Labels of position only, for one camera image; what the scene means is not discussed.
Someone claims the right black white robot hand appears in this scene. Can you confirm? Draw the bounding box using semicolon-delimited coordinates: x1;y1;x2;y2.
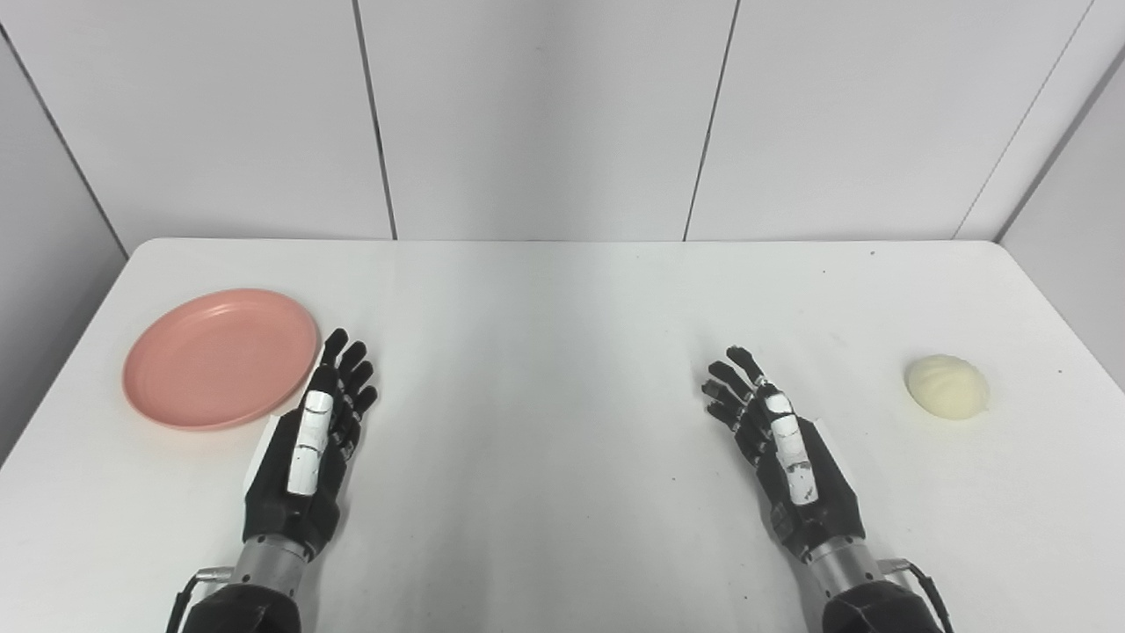
701;346;867;561

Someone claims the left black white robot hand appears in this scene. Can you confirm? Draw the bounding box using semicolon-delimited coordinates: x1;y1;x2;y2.
243;329;379;558

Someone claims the pink round plate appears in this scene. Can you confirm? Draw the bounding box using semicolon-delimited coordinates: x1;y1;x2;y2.
122;288;321;433

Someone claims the white steamed bun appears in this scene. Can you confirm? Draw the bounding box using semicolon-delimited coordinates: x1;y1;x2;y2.
904;353;991;421

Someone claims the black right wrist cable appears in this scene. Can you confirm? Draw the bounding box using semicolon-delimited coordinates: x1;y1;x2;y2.
882;558;956;633

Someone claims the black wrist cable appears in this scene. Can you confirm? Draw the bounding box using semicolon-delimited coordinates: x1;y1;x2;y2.
165;567;234;633
882;558;956;633

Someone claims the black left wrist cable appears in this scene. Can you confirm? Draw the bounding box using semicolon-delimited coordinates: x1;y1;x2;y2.
165;567;234;633

